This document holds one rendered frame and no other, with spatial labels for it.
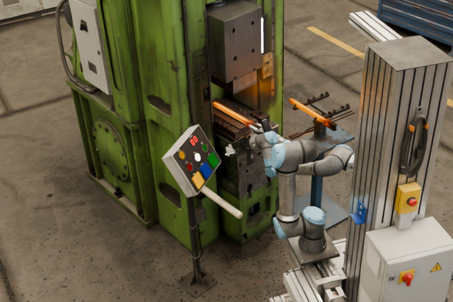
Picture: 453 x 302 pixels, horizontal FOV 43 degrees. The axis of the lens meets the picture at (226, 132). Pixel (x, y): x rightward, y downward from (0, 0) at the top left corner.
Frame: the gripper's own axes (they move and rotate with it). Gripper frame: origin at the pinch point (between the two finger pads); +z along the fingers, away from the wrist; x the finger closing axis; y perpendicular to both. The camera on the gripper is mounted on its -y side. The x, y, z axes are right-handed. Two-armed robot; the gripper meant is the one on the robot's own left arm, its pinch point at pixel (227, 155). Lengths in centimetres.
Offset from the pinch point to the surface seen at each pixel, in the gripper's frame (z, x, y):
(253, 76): -10, -47, 29
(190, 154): 10.8, 16.0, 12.3
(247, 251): 56, -37, -87
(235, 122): 16.7, -44.4, 5.5
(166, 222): 106, -29, -47
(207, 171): 10.3, 11.1, -2.4
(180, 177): 14.4, 28.8, 4.9
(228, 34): -22, -27, 61
